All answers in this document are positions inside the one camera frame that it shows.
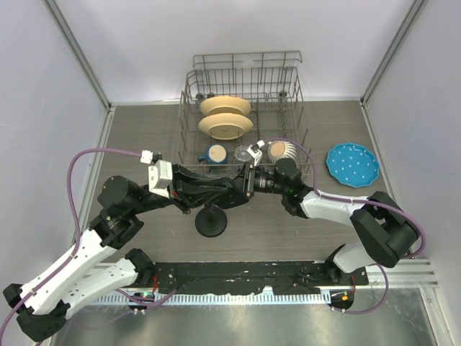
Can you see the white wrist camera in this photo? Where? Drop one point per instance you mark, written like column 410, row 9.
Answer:
column 255, row 151
column 160, row 173

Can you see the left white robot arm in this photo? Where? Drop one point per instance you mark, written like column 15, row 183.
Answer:
column 44, row 305

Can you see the front beige plate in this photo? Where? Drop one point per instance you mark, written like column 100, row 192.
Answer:
column 225, row 126

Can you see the striped ceramic bowl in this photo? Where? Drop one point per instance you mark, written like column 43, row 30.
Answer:
column 281, row 150

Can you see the perforated cable tray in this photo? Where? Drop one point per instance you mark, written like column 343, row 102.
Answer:
column 265, row 298

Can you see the rear beige plate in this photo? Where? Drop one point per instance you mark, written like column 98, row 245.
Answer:
column 221, row 104

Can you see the clear glass cup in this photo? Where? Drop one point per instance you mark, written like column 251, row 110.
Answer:
column 242, row 154

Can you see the blue dotted plate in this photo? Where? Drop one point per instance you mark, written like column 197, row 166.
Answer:
column 352, row 165

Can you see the blue mug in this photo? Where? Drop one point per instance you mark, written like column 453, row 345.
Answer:
column 214, row 155

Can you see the grey wire dish rack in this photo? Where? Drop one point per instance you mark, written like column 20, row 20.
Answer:
column 270, row 82

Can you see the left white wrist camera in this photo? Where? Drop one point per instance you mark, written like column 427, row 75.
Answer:
column 160, row 173

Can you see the black smartphone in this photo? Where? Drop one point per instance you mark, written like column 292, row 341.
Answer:
column 235, row 194

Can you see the beige plate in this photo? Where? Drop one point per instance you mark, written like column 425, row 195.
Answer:
column 225, row 126
column 221, row 104

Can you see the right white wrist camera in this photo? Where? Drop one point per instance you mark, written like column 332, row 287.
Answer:
column 255, row 151

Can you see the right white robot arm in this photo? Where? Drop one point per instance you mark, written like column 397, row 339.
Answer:
column 385, row 233

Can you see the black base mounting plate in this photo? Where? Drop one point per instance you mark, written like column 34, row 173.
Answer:
column 245, row 278

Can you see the black phone stand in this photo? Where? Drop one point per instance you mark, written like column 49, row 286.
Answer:
column 211, row 221

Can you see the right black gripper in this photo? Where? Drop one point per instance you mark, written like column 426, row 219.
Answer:
column 245, row 174

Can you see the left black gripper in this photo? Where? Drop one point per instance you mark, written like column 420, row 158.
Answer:
column 185, row 197

